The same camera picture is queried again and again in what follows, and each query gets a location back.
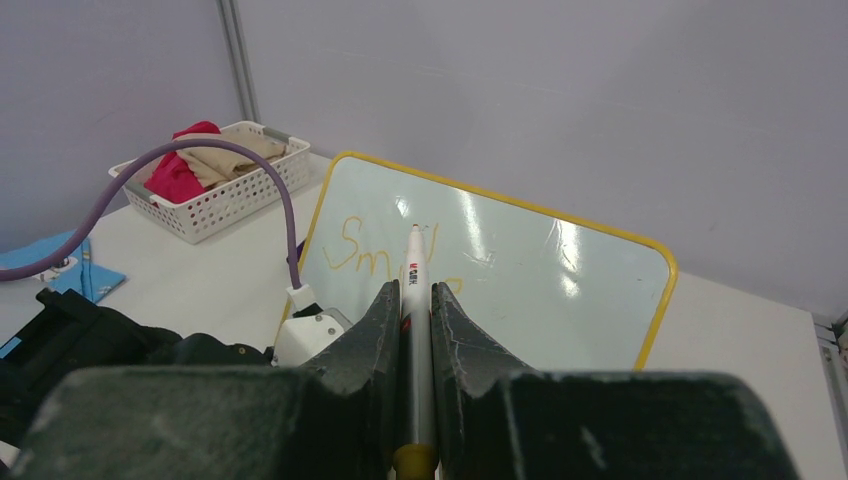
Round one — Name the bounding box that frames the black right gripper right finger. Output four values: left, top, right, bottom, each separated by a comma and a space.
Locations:
431, 282, 798, 479

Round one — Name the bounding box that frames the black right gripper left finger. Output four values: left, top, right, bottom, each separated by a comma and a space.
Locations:
7, 281, 400, 479

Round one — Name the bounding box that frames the white marker pen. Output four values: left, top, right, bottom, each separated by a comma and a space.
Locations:
393, 224, 439, 479

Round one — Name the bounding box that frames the yellow framed whiteboard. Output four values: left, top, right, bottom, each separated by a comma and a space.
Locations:
300, 152, 678, 370

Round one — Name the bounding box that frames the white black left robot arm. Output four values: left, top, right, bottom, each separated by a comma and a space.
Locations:
1, 288, 273, 446

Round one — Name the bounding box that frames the white perforated plastic basket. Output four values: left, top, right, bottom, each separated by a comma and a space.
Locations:
123, 121, 311, 244

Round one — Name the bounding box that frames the beige cloth in basket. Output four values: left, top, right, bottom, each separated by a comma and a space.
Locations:
177, 131, 287, 188

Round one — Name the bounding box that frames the red cloth in basket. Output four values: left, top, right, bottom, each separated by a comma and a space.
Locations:
144, 152, 206, 204

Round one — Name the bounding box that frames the blue patterned cloth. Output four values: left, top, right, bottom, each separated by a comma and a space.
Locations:
1, 232, 126, 303

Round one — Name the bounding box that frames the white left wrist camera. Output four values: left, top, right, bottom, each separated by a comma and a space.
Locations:
270, 284, 353, 367

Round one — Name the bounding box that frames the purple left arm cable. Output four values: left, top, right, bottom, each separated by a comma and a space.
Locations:
0, 137, 305, 291

